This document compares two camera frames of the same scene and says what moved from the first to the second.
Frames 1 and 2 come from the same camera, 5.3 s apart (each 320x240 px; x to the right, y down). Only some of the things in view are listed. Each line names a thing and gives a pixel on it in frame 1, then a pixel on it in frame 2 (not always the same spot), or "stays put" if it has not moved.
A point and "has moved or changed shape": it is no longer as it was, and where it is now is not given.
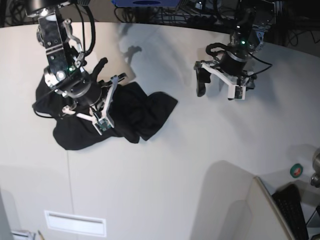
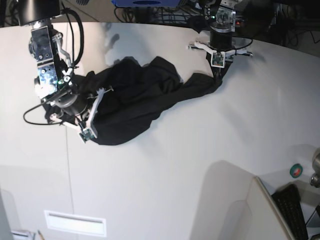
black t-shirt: (137, 114) has moved or changed shape
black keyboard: (288, 200) stays put
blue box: (146, 3) stays put
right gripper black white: (230, 69) → (220, 47)
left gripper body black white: (91, 99) → (78, 111)
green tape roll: (296, 170) stays put
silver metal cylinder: (315, 180) stays put
